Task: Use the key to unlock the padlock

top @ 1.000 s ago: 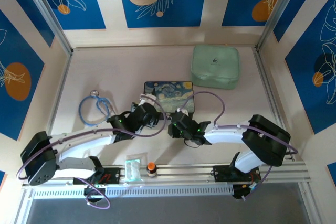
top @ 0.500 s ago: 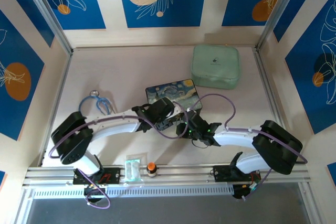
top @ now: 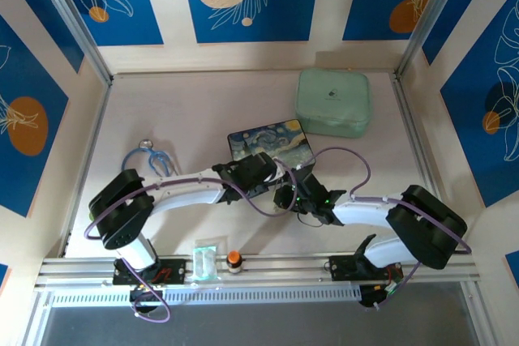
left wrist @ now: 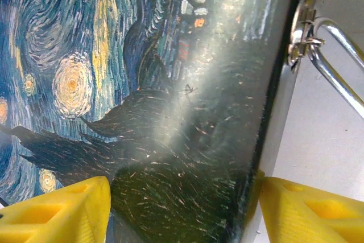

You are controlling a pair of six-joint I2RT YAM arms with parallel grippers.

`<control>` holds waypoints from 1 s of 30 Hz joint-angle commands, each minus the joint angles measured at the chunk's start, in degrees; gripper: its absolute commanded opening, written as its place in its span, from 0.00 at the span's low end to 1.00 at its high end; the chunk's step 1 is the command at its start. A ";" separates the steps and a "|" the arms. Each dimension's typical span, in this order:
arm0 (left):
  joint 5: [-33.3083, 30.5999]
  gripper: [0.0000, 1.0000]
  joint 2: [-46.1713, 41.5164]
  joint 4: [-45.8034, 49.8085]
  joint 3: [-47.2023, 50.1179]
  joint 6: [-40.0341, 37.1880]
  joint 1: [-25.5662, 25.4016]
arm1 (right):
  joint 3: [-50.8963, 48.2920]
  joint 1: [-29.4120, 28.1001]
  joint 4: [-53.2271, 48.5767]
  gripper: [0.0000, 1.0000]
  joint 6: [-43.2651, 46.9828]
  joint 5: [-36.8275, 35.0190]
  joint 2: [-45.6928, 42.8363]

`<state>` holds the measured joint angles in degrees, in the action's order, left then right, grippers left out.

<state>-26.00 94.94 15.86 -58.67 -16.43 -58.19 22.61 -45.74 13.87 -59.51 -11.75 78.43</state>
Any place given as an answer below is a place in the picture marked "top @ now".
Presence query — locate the blue stethoscope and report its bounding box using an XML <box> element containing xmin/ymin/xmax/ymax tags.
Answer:
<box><xmin>121</xmin><ymin>139</ymin><xmax>180</xmax><ymax>180</ymax></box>

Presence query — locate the aluminium frame cross rail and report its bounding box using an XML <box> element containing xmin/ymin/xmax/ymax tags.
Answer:
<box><xmin>33</xmin><ymin>254</ymin><xmax>482</xmax><ymax>291</ymax></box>

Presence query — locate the aluminium table side rail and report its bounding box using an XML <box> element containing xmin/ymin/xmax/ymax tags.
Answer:
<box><xmin>389</xmin><ymin>75</ymin><xmax>456</xmax><ymax>244</ymax></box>

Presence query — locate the orange capped small bottle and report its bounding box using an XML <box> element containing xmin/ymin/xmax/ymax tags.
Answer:
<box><xmin>225</xmin><ymin>250</ymin><xmax>245</xmax><ymax>275</ymax></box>

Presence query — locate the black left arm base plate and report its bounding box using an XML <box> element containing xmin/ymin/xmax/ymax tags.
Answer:
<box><xmin>112</xmin><ymin>258</ymin><xmax>188</xmax><ymax>287</ymax></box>

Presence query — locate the mint green zip case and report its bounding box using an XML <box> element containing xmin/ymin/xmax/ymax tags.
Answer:
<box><xmin>298</xmin><ymin>68</ymin><xmax>373</xmax><ymax>139</ymax></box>

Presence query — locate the aluminium frame post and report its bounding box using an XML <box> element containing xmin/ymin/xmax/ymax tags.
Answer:
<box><xmin>393</xmin><ymin>0</ymin><xmax>468</xmax><ymax>79</ymax></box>
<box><xmin>28</xmin><ymin>0</ymin><xmax>114</xmax><ymax>84</ymax></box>

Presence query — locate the white slotted cable duct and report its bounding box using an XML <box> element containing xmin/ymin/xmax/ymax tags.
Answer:
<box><xmin>48</xmin><ymin>285</ymin><xmax>362</xmax><ymax>309</ymax></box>

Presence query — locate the clear plastic gauze packet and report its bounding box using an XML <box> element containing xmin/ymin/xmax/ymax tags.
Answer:
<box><xmin>190</xmin><ymin>245</ymin><xmax>223</xmax><ymax>282</ymax></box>

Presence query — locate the starry night painted box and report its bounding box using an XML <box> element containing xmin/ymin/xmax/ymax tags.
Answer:
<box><xmin>227</xmin><ymin>117</ymin><xmax>317</xmax><ymax>175</ymax></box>

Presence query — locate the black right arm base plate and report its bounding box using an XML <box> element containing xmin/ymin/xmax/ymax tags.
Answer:
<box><xmin>328</xmin><ymin>255</ymin><xmax>403</xmax><ymax>283</ymax></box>

